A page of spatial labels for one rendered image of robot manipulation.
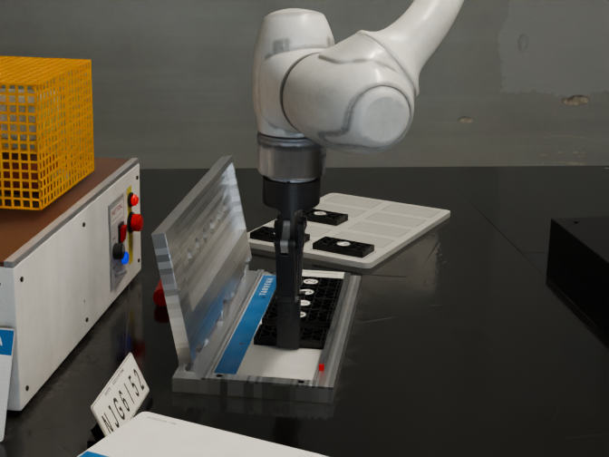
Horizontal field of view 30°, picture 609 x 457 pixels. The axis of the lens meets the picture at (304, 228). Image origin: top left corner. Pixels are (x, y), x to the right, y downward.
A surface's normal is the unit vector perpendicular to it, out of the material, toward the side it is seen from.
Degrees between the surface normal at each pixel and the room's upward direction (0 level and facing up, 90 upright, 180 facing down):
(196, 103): 90
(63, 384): 0
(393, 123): 95
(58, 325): 90
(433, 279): 0
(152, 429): 0
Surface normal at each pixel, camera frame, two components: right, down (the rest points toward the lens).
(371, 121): 0.32, 0.36
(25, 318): 0.99, 0.06
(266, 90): -0.87, 0.10
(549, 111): 0.13, 0.29
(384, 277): 0.02, -0.96
